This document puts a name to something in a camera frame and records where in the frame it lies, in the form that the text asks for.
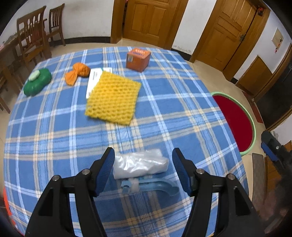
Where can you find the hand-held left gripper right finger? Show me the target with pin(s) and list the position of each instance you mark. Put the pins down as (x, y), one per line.
(182, 171)

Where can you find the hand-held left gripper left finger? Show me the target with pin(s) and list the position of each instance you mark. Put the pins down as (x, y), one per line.
(106, 168)

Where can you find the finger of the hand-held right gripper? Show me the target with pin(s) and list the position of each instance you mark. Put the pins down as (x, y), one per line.
(273, 143)

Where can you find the blue plastic piece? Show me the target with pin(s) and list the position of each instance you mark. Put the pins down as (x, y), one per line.
(159, 185)

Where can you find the white cotton ball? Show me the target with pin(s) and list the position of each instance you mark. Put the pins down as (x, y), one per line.
(133, 184)

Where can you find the white plastic bag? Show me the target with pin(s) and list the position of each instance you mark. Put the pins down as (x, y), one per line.
(139, 164)

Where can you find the red basin with green rim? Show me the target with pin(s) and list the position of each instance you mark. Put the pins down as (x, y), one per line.
(235, 118)

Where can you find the large yellow foam net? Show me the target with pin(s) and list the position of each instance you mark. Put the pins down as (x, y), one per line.
(113, 98)

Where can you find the white leaflet box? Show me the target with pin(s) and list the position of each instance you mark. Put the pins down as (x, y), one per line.
(93, 79)

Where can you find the orange mesh bag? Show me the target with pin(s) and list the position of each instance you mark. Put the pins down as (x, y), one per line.
(78, 70)

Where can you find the orange cardboard box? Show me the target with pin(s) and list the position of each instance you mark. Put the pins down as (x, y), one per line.
(136, 60)

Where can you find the red door mat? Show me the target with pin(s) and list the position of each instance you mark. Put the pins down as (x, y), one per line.
(257, 114)

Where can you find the dark wooden door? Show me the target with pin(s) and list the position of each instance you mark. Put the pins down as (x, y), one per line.
(276, 98)

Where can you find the blue plaid tablecloth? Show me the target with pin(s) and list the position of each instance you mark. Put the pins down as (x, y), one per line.
(68, 136)

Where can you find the low wooden cabinet door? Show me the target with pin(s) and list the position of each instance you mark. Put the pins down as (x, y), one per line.
(254, 76)

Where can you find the orange plastic tub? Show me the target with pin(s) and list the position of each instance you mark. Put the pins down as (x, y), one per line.
(6, 202)

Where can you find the green flower-shaped container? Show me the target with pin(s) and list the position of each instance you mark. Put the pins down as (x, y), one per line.
(37, 83)

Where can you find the wooden panel door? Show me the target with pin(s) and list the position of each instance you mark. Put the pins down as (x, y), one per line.
(148, 20)
(225, 34)

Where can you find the red door ornament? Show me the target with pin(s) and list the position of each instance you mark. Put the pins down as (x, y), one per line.
(260, 11)

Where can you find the wooden dining table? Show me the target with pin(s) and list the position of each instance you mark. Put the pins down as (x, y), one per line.
(8, 59)

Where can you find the wooden door frame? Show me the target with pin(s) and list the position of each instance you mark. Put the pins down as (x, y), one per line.
(116, 22)
(251, 52)

